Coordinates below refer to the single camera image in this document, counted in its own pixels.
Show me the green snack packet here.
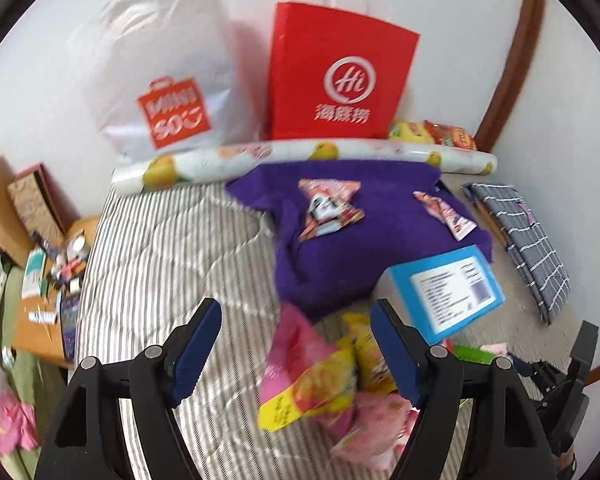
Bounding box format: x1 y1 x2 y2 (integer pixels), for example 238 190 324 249
450 342 496 363

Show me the red chip bag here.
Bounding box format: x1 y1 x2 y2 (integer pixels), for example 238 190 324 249
422 120 478 152

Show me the green cloth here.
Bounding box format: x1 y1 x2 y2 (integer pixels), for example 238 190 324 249
0 265 66 480

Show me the brown curved wooden frame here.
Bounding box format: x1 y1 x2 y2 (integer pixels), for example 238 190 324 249
472 0 600 388

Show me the blue cardboard box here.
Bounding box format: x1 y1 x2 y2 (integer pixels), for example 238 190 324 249
382 245 506 339

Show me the pink cloth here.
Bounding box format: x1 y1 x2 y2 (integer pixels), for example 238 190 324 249
0 365 41 456

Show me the white plastic shopping bag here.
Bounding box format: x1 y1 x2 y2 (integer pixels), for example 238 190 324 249
65 0 266 158

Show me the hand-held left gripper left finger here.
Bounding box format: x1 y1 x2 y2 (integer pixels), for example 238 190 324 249
34 297 223 480

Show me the grey plaid cloth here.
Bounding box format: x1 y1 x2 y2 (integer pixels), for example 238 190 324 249
462 181 572 326

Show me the duck print paper roll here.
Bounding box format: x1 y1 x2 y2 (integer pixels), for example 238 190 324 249
111 139 499 196

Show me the pink orange snack packet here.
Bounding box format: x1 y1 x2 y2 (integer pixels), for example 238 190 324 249
297 178 366 242

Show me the striped grey blanket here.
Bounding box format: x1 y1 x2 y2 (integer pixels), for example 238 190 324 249
72 180 481 480

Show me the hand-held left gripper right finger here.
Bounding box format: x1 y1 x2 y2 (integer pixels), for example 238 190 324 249
370 299 556 480

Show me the yellow chip bag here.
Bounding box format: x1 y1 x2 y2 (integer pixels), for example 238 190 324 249
387 120 433 142

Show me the dark purple booklet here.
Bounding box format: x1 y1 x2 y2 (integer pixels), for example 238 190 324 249
59 292 81 361

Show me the white teal carton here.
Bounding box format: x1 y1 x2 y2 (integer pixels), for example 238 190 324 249
21 247 48 298

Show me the patterned pink box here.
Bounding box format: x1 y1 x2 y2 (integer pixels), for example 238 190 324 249
7 162 81 241

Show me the wooden nightstand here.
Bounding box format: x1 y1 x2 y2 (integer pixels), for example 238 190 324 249
10 215 101 366

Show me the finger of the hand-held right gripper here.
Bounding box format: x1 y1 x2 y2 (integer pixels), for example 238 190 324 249
510 355 571 401

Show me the red paper shopping bag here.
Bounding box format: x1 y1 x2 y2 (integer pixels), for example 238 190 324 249
265 0 421 141

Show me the yellow snack packet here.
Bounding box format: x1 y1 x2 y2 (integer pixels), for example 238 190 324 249
342 312 397 395
257 345 359 433

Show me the small pink snack packet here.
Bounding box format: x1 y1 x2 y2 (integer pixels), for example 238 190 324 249
413 190 477 241

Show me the purple fleece cloth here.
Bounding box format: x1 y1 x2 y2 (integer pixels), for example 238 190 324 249
226 159 495 318

